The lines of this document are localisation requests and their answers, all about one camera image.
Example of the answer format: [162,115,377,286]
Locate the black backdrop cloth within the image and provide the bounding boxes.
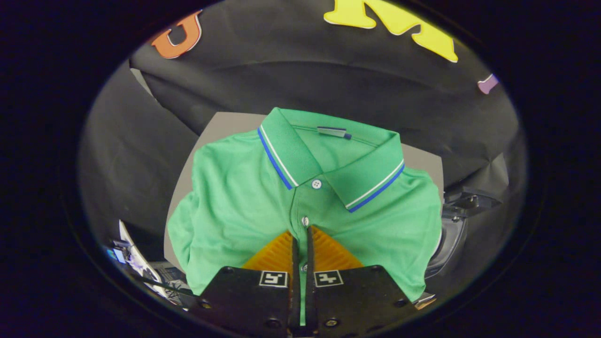
[77,0,529,282]

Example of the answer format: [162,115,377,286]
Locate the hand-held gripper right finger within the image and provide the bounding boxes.
[304,226,417,338]

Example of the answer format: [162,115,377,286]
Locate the grey washing machine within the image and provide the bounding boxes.
[425,185,503,282]

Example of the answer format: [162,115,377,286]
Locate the green polo shirt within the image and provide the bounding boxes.
[167,107,443,324]

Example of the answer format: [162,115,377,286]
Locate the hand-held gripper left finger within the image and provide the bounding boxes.
[195,230,301,338]

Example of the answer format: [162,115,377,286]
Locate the grey side table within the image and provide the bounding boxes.
[163,112,445,274]

